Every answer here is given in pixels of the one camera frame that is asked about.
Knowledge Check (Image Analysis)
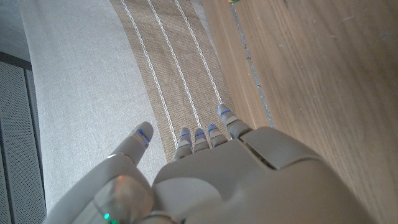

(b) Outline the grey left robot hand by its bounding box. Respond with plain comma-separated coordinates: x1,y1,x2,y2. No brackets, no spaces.
42,104,377,224

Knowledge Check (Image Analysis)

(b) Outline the beige striped backdrop cloth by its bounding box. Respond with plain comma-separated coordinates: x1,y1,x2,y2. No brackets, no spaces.
17,0,238,214

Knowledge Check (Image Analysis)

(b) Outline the dark perforated wall panel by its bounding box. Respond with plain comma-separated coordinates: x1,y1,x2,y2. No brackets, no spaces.
0,51,47,224

